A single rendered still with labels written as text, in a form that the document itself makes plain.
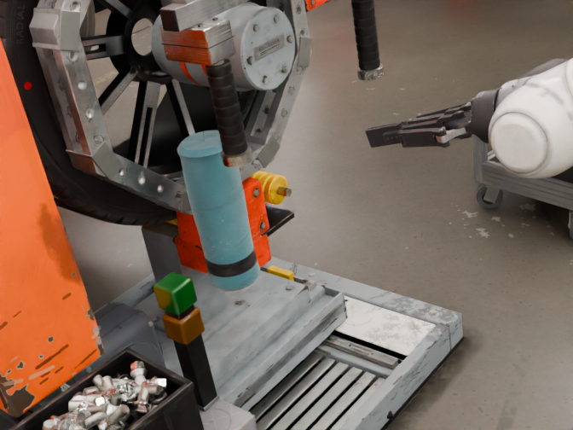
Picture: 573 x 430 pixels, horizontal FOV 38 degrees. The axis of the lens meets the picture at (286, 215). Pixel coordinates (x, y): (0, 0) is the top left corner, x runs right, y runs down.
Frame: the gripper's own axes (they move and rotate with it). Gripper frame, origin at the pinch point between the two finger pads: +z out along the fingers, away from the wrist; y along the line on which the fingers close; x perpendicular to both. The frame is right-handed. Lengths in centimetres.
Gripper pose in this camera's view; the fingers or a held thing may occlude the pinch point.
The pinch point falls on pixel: (388, 134)
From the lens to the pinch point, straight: 131.1
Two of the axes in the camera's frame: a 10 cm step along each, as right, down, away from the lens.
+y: -5.6, 4.8, -6.8
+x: 3.7, 8.8, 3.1
